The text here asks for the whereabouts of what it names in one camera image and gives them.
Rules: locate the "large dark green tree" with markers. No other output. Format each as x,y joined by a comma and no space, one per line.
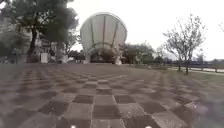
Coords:
43,20

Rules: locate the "pale building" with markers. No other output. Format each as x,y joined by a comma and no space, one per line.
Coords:
20,43

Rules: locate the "brown checkered paved plaza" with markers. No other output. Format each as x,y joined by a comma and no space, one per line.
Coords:
100,100

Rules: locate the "bare thin tree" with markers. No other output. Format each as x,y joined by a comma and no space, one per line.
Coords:
185,40

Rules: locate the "white sign board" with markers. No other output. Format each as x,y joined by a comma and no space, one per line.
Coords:
44,58

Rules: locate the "grass strip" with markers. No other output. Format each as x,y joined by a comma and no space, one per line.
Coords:
196,76

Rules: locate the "row of dark bushes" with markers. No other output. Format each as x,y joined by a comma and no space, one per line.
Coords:
141,55

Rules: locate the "white shell-shaped structure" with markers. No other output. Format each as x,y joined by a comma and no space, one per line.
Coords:
103,35

